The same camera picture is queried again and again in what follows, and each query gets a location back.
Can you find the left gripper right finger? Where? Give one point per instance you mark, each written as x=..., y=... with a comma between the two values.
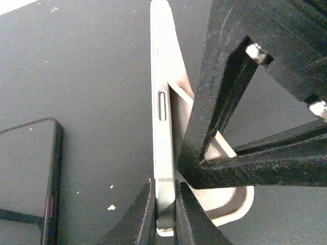
x=192, y=225

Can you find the black phone on table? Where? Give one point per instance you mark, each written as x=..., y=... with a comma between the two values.
x=30, y=173

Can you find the beige phone case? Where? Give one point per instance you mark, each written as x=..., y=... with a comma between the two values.
x=222, y=205

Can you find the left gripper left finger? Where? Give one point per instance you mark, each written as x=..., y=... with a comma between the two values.
x=138, y=225

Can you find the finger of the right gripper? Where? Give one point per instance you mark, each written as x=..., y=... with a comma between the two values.
x=259, y=112

